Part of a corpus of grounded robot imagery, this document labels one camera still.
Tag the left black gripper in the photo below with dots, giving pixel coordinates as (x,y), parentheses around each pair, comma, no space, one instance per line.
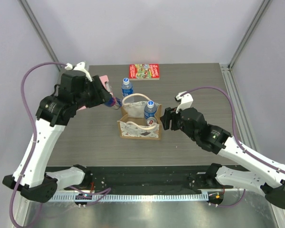
(102,93)

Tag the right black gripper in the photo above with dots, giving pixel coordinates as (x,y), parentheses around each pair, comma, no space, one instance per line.
(169,114)

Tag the water bottle blue label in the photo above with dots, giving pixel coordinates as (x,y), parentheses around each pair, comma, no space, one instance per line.
(150,109)

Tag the patterned canvas tote bag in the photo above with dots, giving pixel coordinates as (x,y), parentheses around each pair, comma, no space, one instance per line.
(133,125)

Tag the silver red bull can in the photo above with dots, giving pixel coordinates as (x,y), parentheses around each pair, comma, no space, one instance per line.
(151,121)

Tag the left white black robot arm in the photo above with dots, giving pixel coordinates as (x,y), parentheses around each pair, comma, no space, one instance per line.
(31,178)

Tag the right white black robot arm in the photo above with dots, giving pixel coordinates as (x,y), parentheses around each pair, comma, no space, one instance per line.
(263,175)

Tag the pink clipboard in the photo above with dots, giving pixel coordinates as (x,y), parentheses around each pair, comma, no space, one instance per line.
(98,92)

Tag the red book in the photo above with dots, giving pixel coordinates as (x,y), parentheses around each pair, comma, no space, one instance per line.
(144,72)

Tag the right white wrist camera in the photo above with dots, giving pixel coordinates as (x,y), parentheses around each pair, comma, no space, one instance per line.
(185,101)

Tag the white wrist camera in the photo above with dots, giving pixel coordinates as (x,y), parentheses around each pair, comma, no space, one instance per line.
(81,66)
(185,101)

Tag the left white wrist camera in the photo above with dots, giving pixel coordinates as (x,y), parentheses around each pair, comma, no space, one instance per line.
(81,66)

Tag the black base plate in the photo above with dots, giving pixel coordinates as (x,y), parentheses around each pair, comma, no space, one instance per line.
(149,180)

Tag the white slotted cable duct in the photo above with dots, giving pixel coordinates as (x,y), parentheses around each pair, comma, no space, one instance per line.
(76,197)

